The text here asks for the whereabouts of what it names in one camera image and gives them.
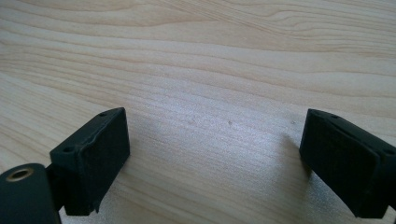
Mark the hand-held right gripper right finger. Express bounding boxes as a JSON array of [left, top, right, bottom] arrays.
[[299, 108, 396, 219]]

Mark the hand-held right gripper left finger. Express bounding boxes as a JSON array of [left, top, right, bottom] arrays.
[[46, 106, 131, 217]]

